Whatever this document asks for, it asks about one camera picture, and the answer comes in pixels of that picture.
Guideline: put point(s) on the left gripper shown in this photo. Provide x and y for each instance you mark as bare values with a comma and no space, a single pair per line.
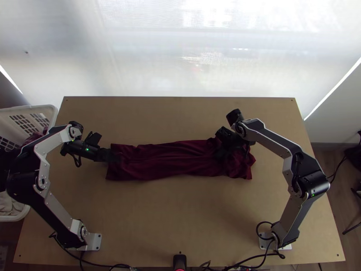
105,155

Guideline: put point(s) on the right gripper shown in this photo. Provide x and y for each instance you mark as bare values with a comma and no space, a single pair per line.
232,142

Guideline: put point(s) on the dark red t-shirt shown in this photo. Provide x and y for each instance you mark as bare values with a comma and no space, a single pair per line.
180,161

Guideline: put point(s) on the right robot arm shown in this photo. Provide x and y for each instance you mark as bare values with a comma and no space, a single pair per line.
282,144

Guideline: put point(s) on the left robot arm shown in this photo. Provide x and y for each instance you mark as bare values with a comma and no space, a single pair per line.
45,146

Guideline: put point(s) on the white laundry basket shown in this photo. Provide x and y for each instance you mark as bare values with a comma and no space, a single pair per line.
19,115

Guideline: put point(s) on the heap of clothes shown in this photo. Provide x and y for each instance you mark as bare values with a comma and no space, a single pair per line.
8,206

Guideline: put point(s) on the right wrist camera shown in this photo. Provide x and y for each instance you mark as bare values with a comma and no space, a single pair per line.
224,132

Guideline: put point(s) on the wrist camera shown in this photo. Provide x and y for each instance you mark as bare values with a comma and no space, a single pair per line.
224,132
94,138

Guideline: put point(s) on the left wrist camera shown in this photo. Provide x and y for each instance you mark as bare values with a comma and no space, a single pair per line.
94,138

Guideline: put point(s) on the black camera pole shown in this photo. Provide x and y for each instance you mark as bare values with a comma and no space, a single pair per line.
180,262

